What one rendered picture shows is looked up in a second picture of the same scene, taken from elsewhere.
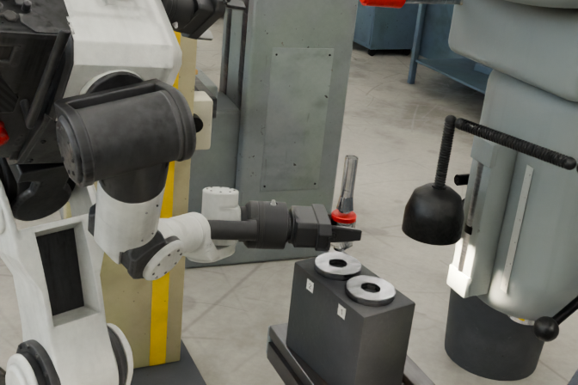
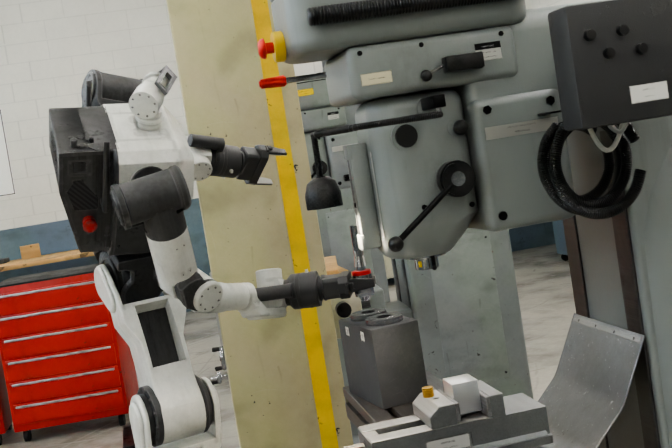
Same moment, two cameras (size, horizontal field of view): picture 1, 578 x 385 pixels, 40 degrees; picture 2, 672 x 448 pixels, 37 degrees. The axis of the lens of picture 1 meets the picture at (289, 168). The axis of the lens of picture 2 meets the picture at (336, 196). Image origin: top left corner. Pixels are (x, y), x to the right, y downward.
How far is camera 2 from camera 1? 126 cm
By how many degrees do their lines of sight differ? 24
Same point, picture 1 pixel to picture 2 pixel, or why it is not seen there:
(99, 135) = (128, 192)
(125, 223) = (166, 260)
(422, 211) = (309, 191)
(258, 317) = not seen: outside the picture
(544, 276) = (396, 216)
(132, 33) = (154, 145)
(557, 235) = (394, 187)
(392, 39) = not seen: hidden behind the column
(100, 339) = (188, 378)
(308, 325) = (354, 364)
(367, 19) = not seen: hidden behind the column
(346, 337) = (368, 354)
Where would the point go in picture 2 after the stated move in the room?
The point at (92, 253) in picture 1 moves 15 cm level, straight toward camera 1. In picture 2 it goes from (176, 319) to (165, 331)
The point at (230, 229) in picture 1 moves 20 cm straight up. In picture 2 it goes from (272, 290) to (259, 208)
